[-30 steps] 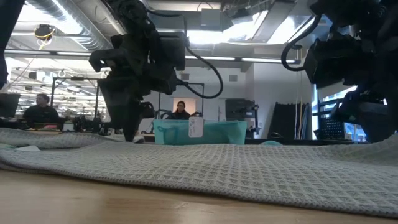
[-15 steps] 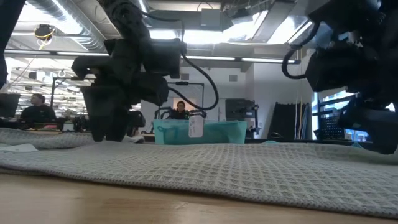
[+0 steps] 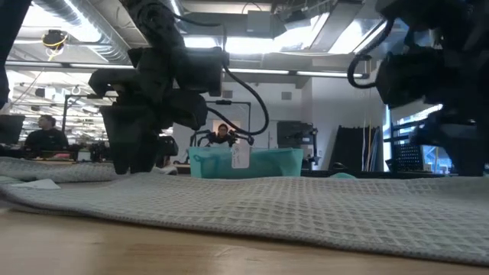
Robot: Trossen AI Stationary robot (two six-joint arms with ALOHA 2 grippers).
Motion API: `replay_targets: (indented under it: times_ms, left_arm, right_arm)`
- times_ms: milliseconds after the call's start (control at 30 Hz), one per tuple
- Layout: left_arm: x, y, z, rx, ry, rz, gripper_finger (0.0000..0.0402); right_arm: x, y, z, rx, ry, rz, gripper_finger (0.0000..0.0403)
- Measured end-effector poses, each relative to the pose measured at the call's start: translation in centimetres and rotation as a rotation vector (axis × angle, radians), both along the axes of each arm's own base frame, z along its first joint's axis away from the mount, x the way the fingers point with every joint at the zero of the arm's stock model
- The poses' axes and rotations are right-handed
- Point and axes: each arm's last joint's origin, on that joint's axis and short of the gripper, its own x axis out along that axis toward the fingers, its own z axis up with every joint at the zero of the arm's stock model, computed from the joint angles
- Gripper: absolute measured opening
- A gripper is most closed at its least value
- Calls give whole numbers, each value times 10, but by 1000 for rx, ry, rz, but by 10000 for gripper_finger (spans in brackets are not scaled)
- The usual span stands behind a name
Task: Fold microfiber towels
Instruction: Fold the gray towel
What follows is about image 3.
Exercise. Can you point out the black background monitor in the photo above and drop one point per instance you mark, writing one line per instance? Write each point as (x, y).
(11, 130)

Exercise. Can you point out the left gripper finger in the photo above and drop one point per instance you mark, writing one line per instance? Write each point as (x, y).
(118, 141)
(145, 145)

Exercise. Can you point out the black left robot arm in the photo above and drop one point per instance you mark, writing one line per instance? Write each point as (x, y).
(156, 23)

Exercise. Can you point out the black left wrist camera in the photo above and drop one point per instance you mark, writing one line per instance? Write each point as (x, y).
(198, 70)

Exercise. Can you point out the white bin label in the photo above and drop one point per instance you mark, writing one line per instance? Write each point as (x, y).
(240, 156)

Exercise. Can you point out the black background camera stand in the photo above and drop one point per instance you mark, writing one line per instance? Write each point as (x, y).
(223, 102)

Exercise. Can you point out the black leaning panel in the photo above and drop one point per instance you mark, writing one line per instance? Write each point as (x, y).
(347, 149)

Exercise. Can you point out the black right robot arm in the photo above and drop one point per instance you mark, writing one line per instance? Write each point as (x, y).
(439, 19)

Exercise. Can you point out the white paper towel tag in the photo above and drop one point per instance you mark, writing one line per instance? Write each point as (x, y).
(38, 184)

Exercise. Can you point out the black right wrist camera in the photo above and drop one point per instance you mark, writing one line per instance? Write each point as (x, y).
(405, 76)

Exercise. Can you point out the teal translucent plastic bin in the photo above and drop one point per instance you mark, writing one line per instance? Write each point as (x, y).
(275, 164)

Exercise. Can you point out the black equipment cabinet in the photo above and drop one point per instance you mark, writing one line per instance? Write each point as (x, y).
(294, 137)

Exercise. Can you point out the black pegboard rack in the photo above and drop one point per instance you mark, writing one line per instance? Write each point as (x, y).
(408, 156)

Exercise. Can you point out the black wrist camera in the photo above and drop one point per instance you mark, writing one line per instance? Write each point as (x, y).
(198, 70)
(405, 76)

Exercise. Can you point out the silver ventilation duct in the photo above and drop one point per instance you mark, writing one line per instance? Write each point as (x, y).
(84, 23)

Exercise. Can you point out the grey ceiling box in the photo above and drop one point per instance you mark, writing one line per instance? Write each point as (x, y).
(259, 22)

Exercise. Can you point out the long ceiling light tube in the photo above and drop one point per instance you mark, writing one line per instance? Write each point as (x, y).
(328, 73)

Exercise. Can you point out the person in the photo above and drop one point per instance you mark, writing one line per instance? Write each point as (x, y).
(46, 139)
(222, 130)

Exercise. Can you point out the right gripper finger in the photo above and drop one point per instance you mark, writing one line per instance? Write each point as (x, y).
(470, 153)

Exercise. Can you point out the grey waffle microfiber towel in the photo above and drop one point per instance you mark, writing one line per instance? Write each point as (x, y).
(57, 170)
(244, 214)

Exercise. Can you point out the teal microfiber towel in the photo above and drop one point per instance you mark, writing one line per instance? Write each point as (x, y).
(342, 176)

